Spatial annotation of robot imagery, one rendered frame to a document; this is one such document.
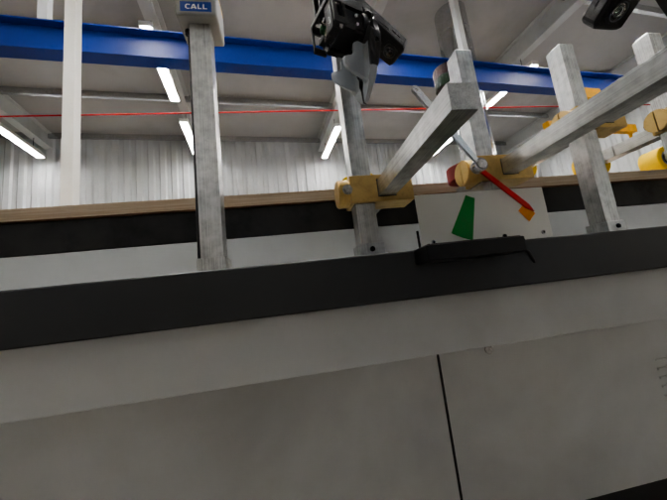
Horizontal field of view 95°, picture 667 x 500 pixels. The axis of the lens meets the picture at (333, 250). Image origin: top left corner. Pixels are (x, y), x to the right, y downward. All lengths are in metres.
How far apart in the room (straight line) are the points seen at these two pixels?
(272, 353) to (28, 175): 9.11
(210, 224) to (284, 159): 8.03
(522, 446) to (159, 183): 8.21
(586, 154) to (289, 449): 0.87
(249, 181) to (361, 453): 7.70
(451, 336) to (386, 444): 0.33
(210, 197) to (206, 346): 0.24
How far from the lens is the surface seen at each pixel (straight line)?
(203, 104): 0.62
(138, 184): 8.54
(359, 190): 0.54
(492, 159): 0.68
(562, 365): 1.01
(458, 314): 0.60
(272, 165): 8.42
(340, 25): 0.57
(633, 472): 1.18
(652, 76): 0.53
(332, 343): 0.53
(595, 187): 0.82
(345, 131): 0.60
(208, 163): 0.57
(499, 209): 0.65
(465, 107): 0.36
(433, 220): 0.57
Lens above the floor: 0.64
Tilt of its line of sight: 9 degrees up
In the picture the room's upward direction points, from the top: 7 degrees counter-clockwise
